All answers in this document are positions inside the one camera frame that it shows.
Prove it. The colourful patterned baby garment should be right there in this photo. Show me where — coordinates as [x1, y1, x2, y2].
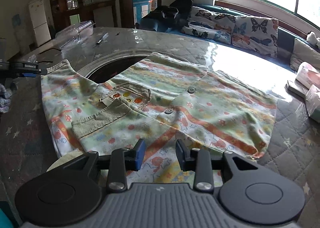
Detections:
[41, 53, 277, 184]

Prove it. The grey gloved left hand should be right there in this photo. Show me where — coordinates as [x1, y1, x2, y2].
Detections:
[0, 84, 13, 114]

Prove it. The clear plastic storage box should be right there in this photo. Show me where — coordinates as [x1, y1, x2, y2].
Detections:
[55, 21, 94, 49]

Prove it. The white refrigerator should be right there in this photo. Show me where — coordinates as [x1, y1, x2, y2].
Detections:
[28, 0, 51, 47]

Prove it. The black round stove insert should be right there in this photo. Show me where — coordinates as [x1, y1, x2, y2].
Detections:
[86, 55, 146, 84]

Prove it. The silver pen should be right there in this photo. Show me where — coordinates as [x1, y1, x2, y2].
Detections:
[96, 33, 108, 46]

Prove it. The dark wooden cabinet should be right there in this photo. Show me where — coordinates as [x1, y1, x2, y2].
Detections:
[49, 0, 118, 33]

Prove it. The dark flat book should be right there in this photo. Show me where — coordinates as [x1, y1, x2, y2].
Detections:
[286, 80, 308, 99]

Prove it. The turquoise small cabinet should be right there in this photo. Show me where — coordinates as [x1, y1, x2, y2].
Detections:
[133, 0, 152, 23]

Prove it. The tissue pack front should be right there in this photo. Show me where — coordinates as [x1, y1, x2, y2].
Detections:
[305, 85, 320, 123]

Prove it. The tissue pack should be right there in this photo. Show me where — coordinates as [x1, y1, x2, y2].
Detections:
[305, 85, 320, 123]
[296, 62, 320, 89]

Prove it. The teal right jacket sleeve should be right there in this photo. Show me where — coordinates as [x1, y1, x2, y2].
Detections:
[0, 209, 14, 228]

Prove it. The butterfly print cushion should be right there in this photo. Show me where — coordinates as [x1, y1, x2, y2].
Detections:
[181, 6, 236, 45]
[232, 16, 278, 58]

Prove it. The tissue pack rear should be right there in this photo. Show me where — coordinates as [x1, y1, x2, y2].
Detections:
[296, 62, 320, 89]

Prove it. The black and teal bag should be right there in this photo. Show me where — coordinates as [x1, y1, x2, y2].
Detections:
[135, 0, 193, 33]

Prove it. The grey plain cushion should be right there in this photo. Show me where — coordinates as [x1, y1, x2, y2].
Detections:
[290, 39, 320, 72]

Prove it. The white plush toy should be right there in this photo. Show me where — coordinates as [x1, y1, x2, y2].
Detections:
[306, 32, 320, 49]

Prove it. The black cable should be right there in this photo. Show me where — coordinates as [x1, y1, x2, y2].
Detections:
[37, 47, 62, 57]

